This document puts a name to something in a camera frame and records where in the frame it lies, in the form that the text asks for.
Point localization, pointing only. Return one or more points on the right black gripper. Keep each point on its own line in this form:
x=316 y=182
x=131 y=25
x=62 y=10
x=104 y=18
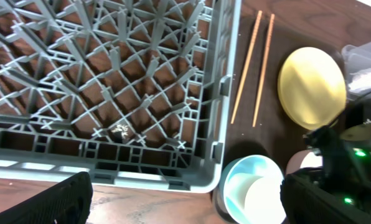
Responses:
x=344 y=192

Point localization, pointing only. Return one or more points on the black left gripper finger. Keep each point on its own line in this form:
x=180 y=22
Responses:
x=66 y=202

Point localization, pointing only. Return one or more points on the pink white bowl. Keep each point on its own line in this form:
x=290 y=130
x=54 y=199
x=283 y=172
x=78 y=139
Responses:
x=303 y=159

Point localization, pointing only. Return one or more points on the white cup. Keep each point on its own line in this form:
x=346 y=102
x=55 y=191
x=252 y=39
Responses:
x=254 y=199

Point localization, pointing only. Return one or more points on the blue bowl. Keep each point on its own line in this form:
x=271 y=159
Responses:
x=254 y=165

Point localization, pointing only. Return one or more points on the dark brown serving tray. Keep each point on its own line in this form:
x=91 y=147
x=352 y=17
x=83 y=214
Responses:
x=273 y=134

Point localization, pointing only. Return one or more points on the yellow round plate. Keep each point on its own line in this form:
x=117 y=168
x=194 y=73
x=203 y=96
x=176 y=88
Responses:
x=311 y=88

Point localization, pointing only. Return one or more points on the grey plastic dish rack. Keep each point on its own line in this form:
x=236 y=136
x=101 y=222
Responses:
x=136 y=93

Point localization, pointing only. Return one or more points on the clear plastic bin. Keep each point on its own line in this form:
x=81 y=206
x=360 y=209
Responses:
x=356 y=59

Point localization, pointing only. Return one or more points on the right wooden chopstick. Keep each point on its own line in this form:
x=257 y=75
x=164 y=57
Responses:
x=263 y=68

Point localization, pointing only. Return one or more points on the wooden chopstick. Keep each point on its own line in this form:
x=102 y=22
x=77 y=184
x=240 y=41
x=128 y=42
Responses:
x=263 y=68
x=246 y=64

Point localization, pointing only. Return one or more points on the left wooden chopstick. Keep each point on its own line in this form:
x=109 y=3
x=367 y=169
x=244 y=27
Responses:
x=246 y=64

